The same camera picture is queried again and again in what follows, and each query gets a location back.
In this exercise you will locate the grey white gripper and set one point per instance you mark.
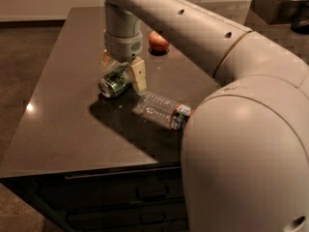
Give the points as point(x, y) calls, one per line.
point(124, 48)

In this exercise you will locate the green soda can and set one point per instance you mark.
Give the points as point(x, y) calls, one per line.
point(115, 82)

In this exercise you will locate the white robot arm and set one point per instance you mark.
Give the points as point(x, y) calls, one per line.
point(245, 148)

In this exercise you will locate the red apple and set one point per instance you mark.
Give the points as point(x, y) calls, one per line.
point(157, 43)

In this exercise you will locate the clear plastic water bottle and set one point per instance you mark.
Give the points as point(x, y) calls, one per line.
point(167, 113)

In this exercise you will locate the dark cabinet with drawers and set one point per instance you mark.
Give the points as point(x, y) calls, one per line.
point(143, 199)

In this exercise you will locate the dark snack box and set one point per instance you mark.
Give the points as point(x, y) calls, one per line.
point(276, 11)

